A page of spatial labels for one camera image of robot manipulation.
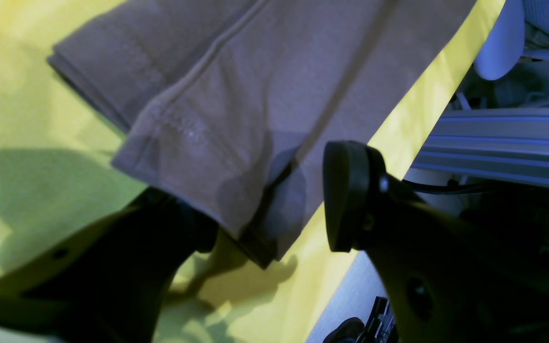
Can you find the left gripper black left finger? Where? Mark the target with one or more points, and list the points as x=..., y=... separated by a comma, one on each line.
x=107, y=283

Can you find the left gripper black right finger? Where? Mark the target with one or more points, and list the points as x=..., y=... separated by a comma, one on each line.
x=447, y=280

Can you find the brown T-shirt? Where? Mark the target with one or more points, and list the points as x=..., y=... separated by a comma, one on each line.
x=228, y=104

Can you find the black shoe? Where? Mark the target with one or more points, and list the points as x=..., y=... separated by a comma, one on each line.
x=347, y=332

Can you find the yellow tablecloth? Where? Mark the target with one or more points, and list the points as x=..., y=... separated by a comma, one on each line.
x=55, y=177

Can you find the aluminium table frame rail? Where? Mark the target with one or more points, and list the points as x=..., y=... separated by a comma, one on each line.
x=507, y=145

